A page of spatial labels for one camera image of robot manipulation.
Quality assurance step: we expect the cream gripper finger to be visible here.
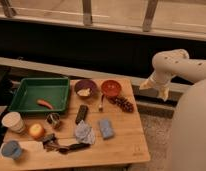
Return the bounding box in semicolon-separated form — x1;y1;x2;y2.
159;87;169;101
139;80;152;90

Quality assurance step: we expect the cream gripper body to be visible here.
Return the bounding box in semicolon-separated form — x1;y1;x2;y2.
146;72;170;90

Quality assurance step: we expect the small metal cup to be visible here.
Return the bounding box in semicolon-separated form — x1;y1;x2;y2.
46;113;61;129

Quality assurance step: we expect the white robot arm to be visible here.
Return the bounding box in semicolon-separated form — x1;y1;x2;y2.
140;49;206;171

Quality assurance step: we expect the pine cone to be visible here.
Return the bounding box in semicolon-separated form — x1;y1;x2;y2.
109;96;134;113

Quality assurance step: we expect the red bowl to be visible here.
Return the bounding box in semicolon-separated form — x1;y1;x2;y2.
101;80;122;97

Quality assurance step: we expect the purple bowl with food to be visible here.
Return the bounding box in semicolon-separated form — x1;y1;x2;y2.
74;79;97;98

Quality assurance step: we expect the dark chocolate bar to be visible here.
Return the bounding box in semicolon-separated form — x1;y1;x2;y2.
75;105;88;124

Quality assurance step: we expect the crumpled grey cloth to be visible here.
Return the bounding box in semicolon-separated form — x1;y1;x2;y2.
74;121;95;145

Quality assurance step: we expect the green plastic tray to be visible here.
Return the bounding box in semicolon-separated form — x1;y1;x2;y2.
8;78;70;115

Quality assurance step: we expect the orange carrot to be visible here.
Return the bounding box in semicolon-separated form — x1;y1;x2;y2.
37;99;54;110

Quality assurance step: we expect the small dark clip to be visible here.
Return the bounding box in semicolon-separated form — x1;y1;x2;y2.
42;134;57;145

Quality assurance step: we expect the red yellow apple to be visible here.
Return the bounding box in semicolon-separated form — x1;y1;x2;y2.
29;123;45;139

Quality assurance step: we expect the white paper cup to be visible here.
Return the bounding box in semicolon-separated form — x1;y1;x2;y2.
2;112;26;133

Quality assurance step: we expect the blue cup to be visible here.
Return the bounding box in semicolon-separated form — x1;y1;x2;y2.
1;140;22;160

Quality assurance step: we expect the black handled tool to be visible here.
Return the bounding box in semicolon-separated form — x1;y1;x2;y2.
44;143;90;154

